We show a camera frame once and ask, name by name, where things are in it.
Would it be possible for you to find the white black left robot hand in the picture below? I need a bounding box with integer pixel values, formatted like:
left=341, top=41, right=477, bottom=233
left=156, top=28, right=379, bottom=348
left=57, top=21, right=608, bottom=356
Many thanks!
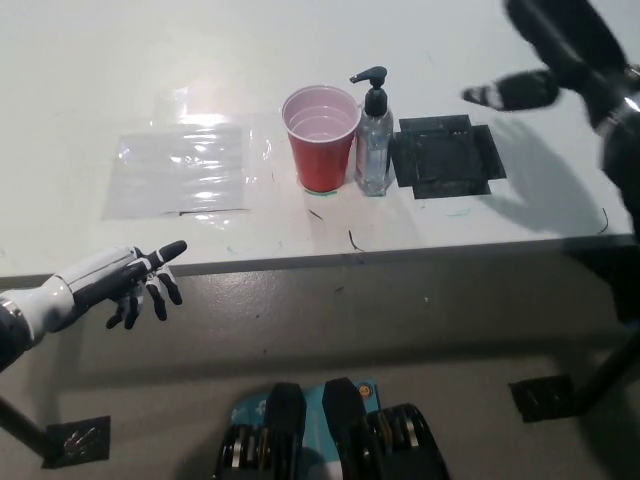
left=0, top=240, right=189, bottom=335

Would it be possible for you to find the black table leg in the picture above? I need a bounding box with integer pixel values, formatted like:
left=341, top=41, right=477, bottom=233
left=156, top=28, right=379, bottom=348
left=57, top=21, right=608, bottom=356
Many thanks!
left=0, top=394, right=57, bottom=469
left=574, top=319, right=640, bottom=416

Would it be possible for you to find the clear plastic sheet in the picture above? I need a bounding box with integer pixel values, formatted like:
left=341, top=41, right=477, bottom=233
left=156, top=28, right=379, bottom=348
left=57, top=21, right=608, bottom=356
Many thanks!
left=101, top=124, right=251, bottom=222

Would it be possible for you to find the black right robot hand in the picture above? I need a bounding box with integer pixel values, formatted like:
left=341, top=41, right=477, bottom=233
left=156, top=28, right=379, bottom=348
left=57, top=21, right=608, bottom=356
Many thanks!
left=459, top=0, right=640, bottom=132

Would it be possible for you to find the black teal robot body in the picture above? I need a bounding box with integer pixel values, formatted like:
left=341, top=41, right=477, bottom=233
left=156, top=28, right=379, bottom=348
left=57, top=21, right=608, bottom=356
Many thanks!
left=213, top=379, right=449, bottom=480

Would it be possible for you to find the red plastic cup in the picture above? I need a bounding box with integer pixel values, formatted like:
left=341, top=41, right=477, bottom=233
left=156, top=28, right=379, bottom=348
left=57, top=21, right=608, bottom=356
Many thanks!
left=280, top=85, right=362, bottom=194

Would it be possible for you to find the clear soap pump bottle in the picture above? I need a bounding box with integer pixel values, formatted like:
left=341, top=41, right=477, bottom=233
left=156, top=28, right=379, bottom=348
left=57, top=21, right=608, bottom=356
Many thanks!
left=349, top=66, right=395, bottom=198

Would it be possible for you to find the black tape patch on table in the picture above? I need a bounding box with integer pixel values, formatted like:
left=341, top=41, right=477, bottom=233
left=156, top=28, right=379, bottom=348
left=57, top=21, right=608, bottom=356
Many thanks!
left=388, top=114, right=507, bottom=201

